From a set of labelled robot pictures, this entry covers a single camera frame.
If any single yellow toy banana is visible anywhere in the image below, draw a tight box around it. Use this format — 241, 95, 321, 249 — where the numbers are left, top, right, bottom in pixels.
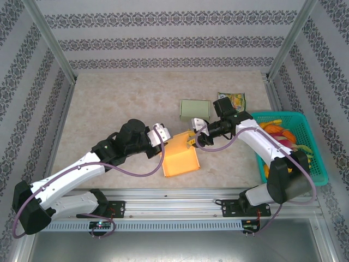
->
258, 119, 284, 129

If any teal plastic basket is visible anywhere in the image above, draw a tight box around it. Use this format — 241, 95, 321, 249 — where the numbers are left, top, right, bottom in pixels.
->
250, 111, 329, 186

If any green paper box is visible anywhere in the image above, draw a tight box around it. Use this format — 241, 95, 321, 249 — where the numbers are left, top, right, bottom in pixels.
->
179, 99, 210, 121

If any grey slotted cable duct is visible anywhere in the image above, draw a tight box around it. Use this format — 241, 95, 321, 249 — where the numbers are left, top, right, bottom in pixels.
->
37, 220, 243, 232

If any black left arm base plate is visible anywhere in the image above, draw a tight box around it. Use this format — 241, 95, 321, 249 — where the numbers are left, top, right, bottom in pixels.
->
76, 200, 126, 219

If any pink toy dragon fruit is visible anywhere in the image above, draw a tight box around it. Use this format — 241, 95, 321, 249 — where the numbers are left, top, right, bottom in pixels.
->
275, 135, 314, 158

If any aluminium mounting rail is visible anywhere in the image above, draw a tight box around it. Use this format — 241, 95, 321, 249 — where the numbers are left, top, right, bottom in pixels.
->
26, 188, 322, 221

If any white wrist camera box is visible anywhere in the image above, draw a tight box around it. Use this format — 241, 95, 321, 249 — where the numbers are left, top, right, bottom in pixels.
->
190, 117, 209, 136
147, 123, 173, 147

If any yellow toy banana bunch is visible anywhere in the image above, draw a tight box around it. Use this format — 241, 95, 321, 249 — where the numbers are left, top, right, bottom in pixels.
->
262, 157, 312, 178

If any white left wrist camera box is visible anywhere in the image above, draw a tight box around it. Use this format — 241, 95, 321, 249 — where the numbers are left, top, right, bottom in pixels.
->
147, 123, 173, 147

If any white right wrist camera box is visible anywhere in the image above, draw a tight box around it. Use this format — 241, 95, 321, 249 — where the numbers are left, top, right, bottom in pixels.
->
190, 117, 209, 136

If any orange paper box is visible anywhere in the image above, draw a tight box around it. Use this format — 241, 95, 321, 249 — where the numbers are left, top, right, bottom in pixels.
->
161, 130, 201, 178

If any grey metal panel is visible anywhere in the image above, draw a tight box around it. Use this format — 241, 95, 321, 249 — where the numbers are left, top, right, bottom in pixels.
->
27, 230, 335, 262

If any orange toy fruit slice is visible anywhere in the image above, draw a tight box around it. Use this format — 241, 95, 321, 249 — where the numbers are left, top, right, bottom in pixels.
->
281, 129, 297, 143

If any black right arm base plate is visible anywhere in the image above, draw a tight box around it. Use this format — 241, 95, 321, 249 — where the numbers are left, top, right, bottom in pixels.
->
221, 199, 272, 218

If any aluminium frame post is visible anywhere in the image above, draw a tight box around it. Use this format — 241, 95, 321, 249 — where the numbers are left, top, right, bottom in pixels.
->
266, 0, 319, 81
21, 0, 77, 82

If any green yellow candy bag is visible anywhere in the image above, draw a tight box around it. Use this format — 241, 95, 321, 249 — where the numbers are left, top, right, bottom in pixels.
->
217, 92, 247, 111

